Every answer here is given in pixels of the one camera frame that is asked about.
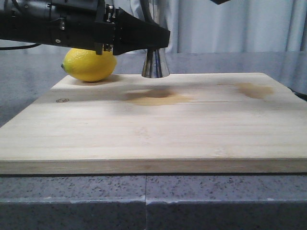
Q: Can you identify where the wooden cutting board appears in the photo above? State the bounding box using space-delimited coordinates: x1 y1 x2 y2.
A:
0 73 307 174

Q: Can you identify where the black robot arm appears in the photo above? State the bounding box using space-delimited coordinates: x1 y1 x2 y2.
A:
0 0 170 56

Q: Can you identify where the yellow lemon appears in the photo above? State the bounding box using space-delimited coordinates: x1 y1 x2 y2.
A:
61 48 117 82

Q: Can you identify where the steel double jigger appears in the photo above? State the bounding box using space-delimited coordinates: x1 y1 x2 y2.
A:
141 0 170 79

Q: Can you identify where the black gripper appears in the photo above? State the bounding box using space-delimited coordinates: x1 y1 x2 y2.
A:
47 0 170 55

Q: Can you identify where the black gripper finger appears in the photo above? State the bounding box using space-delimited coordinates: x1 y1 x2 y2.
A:
211 0 230 5

